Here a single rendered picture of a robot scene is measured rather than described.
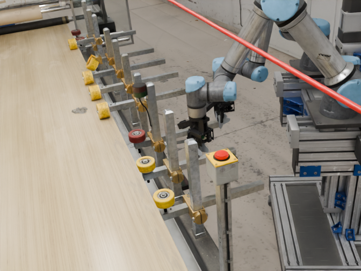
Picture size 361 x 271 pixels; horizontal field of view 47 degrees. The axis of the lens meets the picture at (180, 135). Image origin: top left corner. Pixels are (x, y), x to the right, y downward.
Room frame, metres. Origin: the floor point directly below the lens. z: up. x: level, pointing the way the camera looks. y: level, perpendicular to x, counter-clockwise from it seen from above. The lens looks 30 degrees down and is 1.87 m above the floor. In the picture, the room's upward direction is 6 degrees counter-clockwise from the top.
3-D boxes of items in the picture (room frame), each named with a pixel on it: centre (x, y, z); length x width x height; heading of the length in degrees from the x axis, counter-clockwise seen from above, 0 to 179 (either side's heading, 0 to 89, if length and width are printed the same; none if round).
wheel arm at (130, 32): (3.19, 0.51, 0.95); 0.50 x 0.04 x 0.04; 107
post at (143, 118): (1.94, 0.19, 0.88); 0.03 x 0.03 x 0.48; 17
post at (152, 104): (1.70, 0.11, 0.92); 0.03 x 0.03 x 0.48; 17
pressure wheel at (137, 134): (1.71, 0.20, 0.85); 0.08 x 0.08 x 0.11
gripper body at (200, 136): (1.46, -0.08, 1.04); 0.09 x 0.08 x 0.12; 38
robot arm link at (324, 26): (1.99, -0.72, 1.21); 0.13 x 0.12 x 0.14; 31
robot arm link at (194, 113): (1.47, -0.08, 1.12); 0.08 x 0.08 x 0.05
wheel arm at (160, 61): (2.47, 0.29, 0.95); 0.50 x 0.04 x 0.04; 107
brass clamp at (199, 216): (1.24, -0.03, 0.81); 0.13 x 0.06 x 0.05; 17
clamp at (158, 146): (1.72, 0.12, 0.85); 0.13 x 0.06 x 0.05; 17
